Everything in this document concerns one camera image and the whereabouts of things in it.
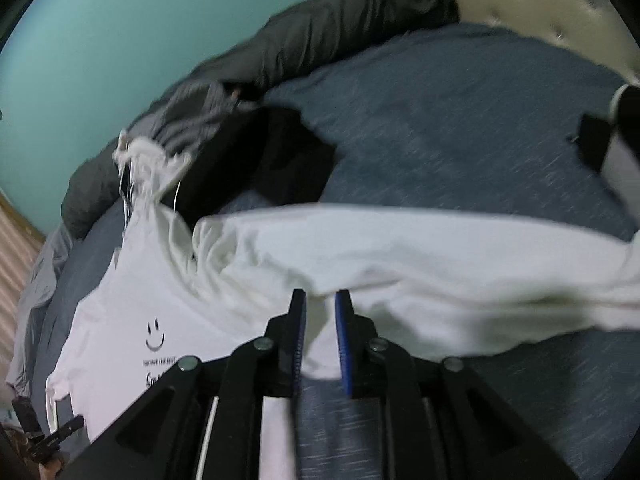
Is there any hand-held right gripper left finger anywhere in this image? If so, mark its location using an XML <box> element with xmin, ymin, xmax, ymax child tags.
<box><xmin>62</xmin><ymin>289</ymin><xmax>307</xmax><ymax>480</ymax></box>

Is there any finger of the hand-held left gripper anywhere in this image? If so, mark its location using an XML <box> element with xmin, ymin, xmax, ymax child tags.
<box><xmin>47</xmin><ymin>415</ymin><xmax>86</xmax><ymax>448</ymax></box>

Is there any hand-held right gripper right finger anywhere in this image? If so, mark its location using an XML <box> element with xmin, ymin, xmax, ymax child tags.
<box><xmin>336</xmin><ymin>289</ymin><xmax>581</xmax><ymax>480</ymax></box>

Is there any white long-sleeve shirt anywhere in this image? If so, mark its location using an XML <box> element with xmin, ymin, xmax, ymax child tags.
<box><xmin>45</xmin><ymin>202</ymin><xmax>640</xmax><ymax>480</ymax></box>

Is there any light grey blanket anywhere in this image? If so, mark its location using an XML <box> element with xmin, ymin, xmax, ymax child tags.
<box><xmin>7</xmin><ymin>225</ymin><xmax>81</xmax><ymax>396</ymax></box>

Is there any pink curtain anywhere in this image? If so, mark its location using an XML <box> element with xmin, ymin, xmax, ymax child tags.
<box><xmin>0</xmin><ymin>195</ymin><xmax>45</xmax><ymax>382</ymax></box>

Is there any grey garment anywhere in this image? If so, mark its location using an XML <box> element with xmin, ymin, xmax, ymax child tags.
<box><xmin>150</xmin><ymin>80</ymin><xmax>261</xmax><ymax>161</ymax></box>

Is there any dark grey rolled duvet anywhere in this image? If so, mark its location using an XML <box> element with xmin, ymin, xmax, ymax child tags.
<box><xmin>61</xmin><ymin>0</ymin><xmax>461</xmax><ymax>238</ymax></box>

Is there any folded black and white garment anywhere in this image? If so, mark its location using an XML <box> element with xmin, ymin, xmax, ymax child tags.
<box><xmin>570</xmin><ymin>82</ymin><xmax>640</xmax><ymax>233</ymax></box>

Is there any cream tufted headboard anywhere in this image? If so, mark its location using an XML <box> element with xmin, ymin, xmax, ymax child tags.
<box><xmin>425</xmin><ymin>0</ymin><xmax>640</xmax><ymax>86</ymax></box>

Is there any wooden frame strip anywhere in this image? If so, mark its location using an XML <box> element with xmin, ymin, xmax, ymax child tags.
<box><xmin>0</xmin><ymin>187</ymin><xmax>48</xmax><ymax>242</ymax></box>

